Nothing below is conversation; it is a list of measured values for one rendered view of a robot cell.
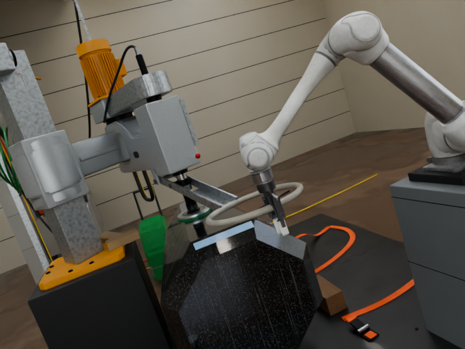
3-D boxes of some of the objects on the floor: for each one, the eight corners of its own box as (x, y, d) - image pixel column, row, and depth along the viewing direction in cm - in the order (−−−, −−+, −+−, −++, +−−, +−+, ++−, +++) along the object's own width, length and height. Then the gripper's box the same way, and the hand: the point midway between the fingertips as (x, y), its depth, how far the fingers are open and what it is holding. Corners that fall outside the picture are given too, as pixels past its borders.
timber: (347, 307, 233) (342, 290, 231) (331, 316, 230) (325, 298, 228) (323, 289, 262) (318, 273, 259) (308, 296, 259) (302, 281, 257)
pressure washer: (156, 270, 407) (126, 194, 392) (187, 260, 406) (159, 183, 391) (149, 284, 372) (117, 202, 358) (184, 273, 371) (153, 190, 357)
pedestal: (72, 422, 215) (19, 305, 202) (84, 358, 278) (43, 266, 266) (183, 368, 230) (140, 256, 217) (170, 318, 293) (136, 230, 281)
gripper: (281, 178, 152) (300, 233, 154) (263, 179, 168) (281, 228, 170) (264, 185, 150) (285, 240, 152) (249, 185, 166) (268, 235, 168)
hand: (281, 226), depth 161 cm, fingers closed on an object, 4 cm apart
